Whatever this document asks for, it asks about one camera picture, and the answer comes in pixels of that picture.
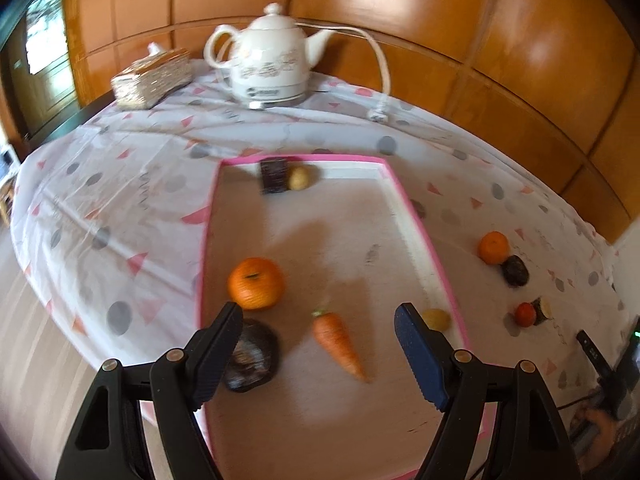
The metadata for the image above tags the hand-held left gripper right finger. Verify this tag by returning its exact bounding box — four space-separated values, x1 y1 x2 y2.
394 302 583 480

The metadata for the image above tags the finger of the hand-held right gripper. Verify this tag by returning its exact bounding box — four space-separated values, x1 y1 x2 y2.
576 330 618 386

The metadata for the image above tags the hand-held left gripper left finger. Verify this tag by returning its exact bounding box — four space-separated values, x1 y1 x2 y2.
54 301 245 480

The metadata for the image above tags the orange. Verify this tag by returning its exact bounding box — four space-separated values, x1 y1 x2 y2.
477 231 511 266
228 257 286 311

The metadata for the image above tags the orange carrot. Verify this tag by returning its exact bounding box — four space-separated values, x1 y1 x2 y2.
311 309 371 383

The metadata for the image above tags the pink rimmed tray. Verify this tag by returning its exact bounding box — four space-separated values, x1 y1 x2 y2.
195 155 496 480

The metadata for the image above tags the person's right hand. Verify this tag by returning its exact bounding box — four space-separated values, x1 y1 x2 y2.
580 407 617 456

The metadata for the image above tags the white patterned tablecloth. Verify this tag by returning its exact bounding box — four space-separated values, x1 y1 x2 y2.
10 57 628 480

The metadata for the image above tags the silver kettle base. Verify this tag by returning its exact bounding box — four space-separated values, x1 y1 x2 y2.
247 92 308 111

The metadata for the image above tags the gold patterned tissue box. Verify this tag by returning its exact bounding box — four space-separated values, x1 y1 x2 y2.
111 42 195 111

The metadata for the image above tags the white floral ceramic kettle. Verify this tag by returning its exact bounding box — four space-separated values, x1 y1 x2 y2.
204 3 337 103

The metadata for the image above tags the wooden glass door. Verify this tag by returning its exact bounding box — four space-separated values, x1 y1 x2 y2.
0 0 81 141

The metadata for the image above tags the black cable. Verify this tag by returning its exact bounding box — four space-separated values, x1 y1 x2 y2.
554 391 601 410

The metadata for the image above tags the white power cord with plug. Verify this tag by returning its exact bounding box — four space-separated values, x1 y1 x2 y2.
295 22 392 122

